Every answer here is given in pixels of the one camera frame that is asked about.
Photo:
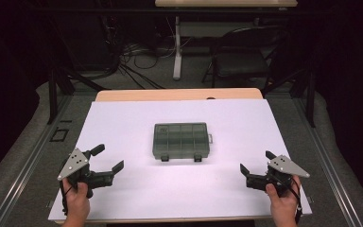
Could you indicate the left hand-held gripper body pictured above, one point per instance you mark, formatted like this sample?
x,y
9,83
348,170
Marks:
x,y
75,164

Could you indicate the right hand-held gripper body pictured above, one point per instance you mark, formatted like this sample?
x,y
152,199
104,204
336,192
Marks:
x,y
285,167

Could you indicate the grey clear plastic organizer box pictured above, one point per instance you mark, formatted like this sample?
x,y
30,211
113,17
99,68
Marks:
x,y
179,142

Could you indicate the person's left hand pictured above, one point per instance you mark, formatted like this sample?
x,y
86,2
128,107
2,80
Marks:
x,y
77,203

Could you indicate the person's right hand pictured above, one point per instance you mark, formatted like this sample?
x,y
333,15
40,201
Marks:
x,y
283,206

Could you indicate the wooden table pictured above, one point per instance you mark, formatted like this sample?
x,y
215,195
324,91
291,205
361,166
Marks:
x,y
176,94

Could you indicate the black folding chair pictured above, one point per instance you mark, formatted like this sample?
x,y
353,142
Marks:
x,y
241,64

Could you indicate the dark curtain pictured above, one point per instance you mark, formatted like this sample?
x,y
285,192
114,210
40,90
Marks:
x,y
353,78
6,78

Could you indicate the dark equipment cabinet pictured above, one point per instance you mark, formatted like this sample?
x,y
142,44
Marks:
x,y
82,41

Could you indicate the white desk with metal leg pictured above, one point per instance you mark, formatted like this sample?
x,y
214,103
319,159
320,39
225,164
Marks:
x,y
178,47

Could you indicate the aluminium floor rail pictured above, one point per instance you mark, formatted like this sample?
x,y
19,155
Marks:
x,y
28,167
327,170

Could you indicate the black metal frame stand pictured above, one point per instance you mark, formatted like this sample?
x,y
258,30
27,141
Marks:
x,y
310,97
53,94

